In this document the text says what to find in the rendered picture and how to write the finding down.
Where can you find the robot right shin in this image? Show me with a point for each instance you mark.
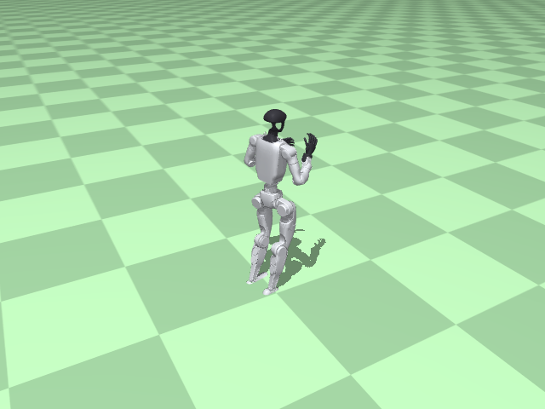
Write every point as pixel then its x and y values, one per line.
pixel 276 266

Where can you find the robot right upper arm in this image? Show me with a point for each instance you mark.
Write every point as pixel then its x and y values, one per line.
pixel 289 153

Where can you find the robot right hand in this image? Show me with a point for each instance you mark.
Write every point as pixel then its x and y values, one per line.
pixel 310 146

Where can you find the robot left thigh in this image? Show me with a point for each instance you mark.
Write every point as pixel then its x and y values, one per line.
pixel 265 219

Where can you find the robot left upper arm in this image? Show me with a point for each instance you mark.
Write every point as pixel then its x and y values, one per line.
pixel 249 157

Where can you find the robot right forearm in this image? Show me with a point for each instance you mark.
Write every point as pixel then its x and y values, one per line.
pixel 305 169

